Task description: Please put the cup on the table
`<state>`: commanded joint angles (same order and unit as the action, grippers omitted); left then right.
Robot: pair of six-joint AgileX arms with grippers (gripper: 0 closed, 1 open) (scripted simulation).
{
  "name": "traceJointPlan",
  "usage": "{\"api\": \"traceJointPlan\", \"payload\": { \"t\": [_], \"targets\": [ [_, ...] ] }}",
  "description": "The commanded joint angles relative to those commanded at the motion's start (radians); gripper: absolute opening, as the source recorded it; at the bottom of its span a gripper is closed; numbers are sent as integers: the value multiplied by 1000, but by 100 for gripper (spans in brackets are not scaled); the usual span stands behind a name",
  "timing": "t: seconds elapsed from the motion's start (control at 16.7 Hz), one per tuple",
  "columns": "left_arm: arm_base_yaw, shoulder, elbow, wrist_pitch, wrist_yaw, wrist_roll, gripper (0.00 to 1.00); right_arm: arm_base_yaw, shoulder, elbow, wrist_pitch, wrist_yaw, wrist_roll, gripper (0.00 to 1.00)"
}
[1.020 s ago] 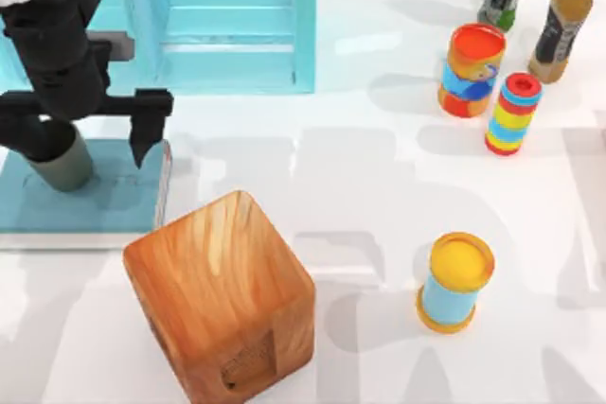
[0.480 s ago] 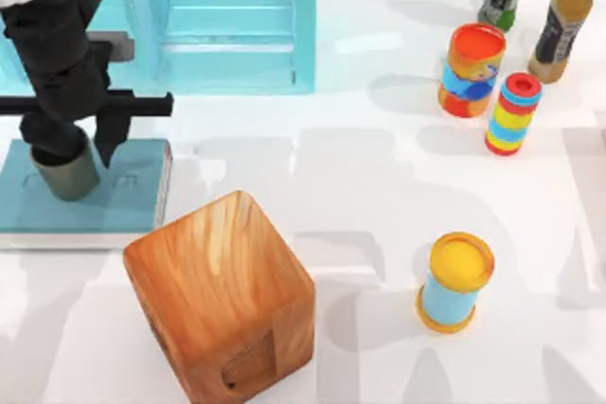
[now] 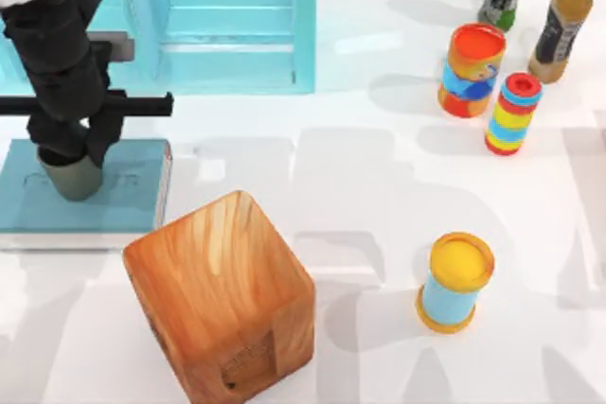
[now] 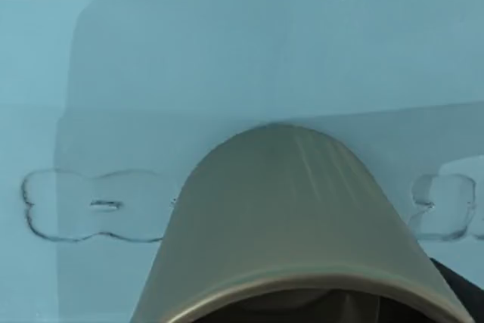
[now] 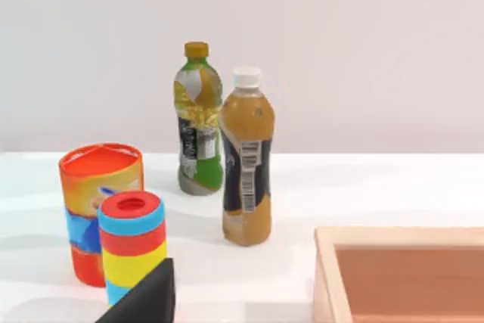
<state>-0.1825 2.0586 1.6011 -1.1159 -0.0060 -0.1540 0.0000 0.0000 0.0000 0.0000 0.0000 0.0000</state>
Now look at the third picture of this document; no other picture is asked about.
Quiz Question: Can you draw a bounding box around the grey-green cup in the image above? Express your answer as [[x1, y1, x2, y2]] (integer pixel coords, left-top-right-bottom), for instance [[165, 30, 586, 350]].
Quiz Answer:
[[37, 152, 104, 202]]

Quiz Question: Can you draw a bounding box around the teal book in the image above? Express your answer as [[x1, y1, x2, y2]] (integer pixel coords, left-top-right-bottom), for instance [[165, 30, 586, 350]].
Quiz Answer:
[[0, 137, 174, 252]]

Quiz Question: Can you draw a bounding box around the light blue rack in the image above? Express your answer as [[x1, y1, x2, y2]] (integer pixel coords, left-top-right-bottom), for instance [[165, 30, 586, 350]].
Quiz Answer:
[[0, 0, 317, 96]]

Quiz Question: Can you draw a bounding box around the wooden block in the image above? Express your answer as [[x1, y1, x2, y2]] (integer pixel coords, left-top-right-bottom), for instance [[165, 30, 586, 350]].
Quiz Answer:
[[121, 189, 317, 404]]

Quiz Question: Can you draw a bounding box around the orange and blue can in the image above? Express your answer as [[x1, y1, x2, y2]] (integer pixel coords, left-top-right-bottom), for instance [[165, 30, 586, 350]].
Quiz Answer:
[[437, 22, 508, 118]]

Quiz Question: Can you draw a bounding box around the yellow and blue can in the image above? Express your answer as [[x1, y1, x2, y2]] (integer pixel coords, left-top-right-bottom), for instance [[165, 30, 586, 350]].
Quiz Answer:
[[415, 231, 496, 333]]

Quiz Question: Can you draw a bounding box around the stack of coloured rings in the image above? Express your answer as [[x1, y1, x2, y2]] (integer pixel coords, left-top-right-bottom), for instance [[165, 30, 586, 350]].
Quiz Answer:
[[483, 71, 544, 157]]

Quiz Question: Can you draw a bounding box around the brown tea bottle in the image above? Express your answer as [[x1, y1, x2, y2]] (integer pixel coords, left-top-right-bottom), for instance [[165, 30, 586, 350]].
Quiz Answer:
[[527, 0, 595, 85]]

